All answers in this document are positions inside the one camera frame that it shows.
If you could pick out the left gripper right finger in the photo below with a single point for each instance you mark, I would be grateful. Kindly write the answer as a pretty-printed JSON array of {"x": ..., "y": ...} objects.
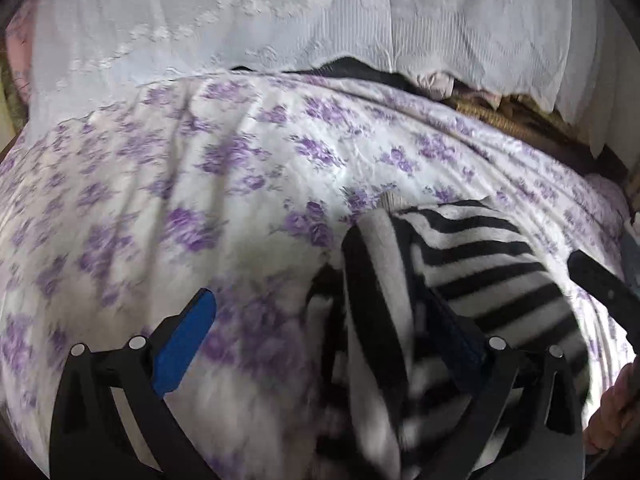
[{"x": 523, "y": 419}]

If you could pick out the purple floral bed sheet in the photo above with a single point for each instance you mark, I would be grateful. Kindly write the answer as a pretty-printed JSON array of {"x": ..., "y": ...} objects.
[{"x": 246, "y": 185}]

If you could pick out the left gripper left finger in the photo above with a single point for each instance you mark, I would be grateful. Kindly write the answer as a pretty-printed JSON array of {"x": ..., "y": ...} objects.
[{"x": 110, "y": 419}]

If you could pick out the pink floral fabric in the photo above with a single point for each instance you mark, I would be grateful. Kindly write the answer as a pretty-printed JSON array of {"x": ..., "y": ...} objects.
[{"x": 20, "y": 34}]

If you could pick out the person's right hand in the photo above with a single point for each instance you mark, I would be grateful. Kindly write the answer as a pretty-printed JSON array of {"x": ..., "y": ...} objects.
[{"x": 607, "y": 424}]

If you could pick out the brown wicker headboard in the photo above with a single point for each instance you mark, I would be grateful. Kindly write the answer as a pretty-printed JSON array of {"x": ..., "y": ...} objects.
[{"x": 521, "y": 118}]

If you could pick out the black white striped sweater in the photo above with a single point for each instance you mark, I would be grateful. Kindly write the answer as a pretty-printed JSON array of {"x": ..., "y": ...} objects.
[{"x": 389, "y": 404}]

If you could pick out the white lace curtain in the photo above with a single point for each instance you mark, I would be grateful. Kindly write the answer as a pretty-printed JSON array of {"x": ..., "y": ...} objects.
[{"x": 573, "y": 56}]

